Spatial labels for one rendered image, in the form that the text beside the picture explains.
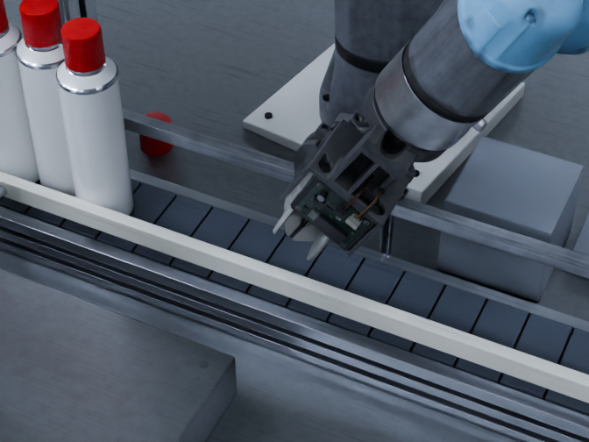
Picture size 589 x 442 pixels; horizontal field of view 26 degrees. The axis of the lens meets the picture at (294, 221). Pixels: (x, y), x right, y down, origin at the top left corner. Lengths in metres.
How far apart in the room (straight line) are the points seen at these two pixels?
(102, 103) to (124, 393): 0.24
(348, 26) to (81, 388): 0.44
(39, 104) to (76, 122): 0.05
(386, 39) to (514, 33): 0.42
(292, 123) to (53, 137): 0.29
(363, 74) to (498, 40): 0.45
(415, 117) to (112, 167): 0.34
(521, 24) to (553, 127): 0.57
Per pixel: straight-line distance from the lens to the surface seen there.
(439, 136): 0.90
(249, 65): 1.44
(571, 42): 1.21
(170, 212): 1.19
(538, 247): 1.05
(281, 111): 1.35
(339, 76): 1.29
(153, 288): 1.15
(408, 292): 1.11
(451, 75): 0.85
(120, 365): 1.07
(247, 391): 1.10
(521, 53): 0.83
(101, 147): 1.11
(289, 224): 1.08
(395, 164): 0.90
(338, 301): 1.06
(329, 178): 0.94
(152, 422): 1.03
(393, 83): 0.89
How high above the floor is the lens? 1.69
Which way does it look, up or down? 44 degrees down
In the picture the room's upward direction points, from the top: straight up
